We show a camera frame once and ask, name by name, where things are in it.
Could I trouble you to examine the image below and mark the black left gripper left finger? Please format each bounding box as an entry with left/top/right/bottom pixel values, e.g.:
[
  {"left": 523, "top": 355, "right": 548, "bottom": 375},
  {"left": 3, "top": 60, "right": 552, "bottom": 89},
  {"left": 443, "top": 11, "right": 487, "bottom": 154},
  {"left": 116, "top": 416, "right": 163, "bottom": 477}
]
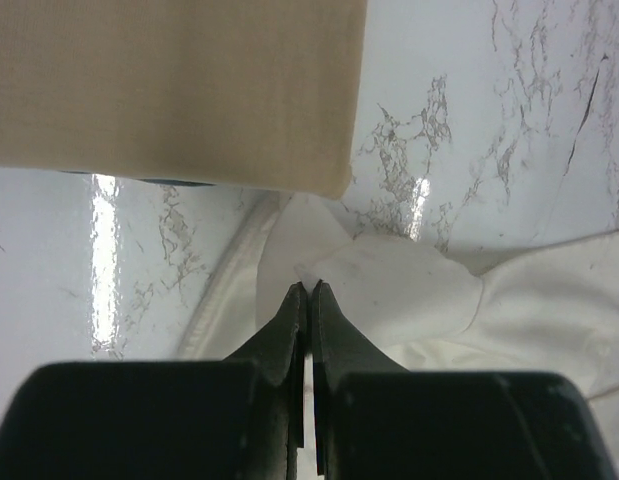
[{"left": 0, "top": 284, "right": 307, "bottom": 479}]

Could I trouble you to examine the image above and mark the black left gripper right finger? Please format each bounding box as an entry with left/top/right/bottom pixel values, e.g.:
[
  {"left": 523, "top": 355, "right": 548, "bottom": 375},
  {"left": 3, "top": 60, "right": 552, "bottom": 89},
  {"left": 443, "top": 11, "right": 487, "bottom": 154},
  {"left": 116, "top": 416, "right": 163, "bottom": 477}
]
[{"left": 311, "top": 282, "right": 617, "bottom": 479}]

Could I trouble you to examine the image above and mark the cream white t shirt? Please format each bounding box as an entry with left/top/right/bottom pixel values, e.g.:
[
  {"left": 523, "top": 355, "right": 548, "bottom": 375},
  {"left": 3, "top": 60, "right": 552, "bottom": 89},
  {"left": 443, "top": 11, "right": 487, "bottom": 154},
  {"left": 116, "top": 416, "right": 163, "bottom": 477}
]
[{"left": 178, "top": 192, "right": 619, "bottom": 401}]

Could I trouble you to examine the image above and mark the folded blue grey t shirt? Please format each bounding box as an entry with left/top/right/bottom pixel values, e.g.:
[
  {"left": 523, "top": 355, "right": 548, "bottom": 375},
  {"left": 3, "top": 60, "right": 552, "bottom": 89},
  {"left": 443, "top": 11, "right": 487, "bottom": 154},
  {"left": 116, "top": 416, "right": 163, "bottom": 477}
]
[{"left": 62, "top": 170, "right": 215, "bottom": 187}]

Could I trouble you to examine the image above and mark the folded tan t shirt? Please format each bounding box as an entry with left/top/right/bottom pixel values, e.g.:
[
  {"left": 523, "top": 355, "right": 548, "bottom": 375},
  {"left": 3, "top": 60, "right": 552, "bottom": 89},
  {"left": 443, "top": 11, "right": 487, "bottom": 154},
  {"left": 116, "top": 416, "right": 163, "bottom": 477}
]
[{"left": 0, "top": 1, "right": 367, "bottom": 199}]

